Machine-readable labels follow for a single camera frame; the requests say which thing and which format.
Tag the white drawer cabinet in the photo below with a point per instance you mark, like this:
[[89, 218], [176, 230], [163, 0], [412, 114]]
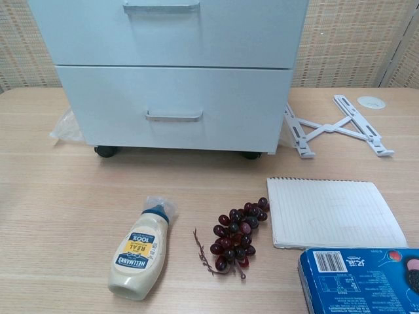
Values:
[[272, 152]]

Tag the dark red grape bunch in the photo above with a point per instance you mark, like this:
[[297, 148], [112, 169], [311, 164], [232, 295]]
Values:
[[234, 238]]

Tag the woven bamboo partition screen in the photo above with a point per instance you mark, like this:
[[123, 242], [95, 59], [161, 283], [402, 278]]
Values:
[[343, 42]]

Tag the Hellmann's mayonnaise squeeze bottle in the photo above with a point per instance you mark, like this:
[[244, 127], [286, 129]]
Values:
[[140, 255]]

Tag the spiral lined paper notebook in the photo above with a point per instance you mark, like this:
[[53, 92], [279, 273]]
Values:
[[330, 212]]

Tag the white tall drawer front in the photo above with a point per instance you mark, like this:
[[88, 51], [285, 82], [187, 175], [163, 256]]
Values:
[[229, 36]]

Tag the white short drawer front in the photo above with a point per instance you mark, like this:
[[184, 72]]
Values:
[[235, 111]]

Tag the white partition frame post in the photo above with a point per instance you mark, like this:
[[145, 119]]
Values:
[[404, 42]]

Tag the blue cookie box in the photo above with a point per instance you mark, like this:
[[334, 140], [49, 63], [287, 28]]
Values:
[[363, 284]]

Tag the black caster wheel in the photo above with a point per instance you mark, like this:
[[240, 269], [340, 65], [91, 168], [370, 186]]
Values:
[[105, 152], [250, 155]]

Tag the clear plastic bag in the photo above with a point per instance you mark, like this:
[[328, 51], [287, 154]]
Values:
[[67, 129]]

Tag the white folding laptop stand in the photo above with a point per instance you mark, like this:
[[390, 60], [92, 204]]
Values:
[[329, 128]]

